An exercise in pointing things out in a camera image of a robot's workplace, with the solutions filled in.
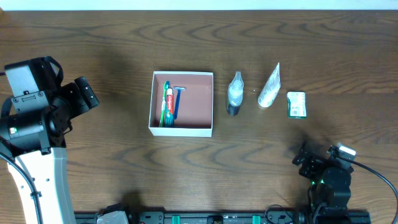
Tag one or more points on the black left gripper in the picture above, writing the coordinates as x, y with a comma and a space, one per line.
76, 97

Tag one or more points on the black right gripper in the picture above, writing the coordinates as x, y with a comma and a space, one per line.
311, 162

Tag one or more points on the green white soap bar pack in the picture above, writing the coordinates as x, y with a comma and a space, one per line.
296, 105

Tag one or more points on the white bamboo print lotion tube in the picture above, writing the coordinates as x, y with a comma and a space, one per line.
271, 89

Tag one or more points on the clear spray bottle dark base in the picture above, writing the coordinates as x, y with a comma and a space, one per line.
235, 95

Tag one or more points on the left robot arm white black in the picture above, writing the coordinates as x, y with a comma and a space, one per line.
34, 122

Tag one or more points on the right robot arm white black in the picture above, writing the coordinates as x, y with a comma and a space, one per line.
330, 181

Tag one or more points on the green toothbrush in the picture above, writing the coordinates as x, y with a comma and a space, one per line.
164, 104

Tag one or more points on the red green toothpaste tube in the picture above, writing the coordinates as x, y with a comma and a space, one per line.
169, 114

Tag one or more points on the blue disposable razor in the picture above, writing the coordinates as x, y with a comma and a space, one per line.
179, 89

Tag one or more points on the white box pink interior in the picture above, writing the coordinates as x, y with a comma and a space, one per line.
195, 113

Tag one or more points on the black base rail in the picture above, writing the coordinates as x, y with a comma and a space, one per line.
274, 214

